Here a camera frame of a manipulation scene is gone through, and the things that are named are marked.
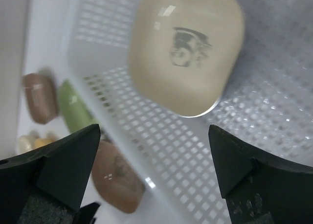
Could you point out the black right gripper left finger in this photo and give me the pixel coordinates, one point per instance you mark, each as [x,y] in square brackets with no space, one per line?
[47,185]

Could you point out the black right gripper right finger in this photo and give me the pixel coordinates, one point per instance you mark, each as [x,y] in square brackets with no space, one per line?
[259,187]

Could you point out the brown plate front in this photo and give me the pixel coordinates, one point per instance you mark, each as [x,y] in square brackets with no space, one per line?
[115,180]

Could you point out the brown plate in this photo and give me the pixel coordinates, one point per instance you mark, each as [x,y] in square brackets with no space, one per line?
[115,180]
[40,96]

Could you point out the cream plate front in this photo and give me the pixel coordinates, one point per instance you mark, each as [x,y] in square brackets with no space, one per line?
[182,52]

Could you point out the cream plate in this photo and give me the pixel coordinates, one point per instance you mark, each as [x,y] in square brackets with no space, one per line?
[26,143]
[182,52]

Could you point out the clear plastic bin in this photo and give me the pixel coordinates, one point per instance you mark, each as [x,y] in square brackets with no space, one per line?
[268,101]

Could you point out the yellow plate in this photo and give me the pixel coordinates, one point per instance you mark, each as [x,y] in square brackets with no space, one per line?
[49,138]

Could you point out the cream plate back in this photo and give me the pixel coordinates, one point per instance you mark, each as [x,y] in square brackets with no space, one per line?
[26,143]

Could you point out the green plate right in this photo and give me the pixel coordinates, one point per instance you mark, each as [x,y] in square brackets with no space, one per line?
[73,109]

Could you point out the brown plate back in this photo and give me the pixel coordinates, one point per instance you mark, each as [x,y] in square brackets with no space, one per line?
[40,96]

